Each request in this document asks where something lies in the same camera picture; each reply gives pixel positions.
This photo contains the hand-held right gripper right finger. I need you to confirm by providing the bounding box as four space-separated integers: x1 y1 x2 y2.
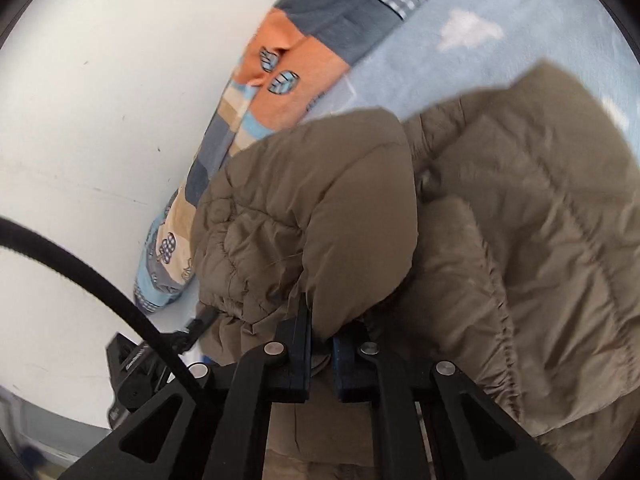
332 332 576 480

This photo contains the brown padded jacket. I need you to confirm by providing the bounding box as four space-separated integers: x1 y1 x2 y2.
190 60 640 480

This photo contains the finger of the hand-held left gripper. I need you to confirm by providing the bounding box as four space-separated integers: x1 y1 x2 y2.
162 306 219 356

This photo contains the black cable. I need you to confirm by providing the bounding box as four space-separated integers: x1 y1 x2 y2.
0 217 211 406

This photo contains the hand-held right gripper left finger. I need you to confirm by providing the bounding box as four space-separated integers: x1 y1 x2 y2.
60 305 313 480

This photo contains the patchwork printed quilt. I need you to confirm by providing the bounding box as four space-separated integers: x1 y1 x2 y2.
132 0 471 315

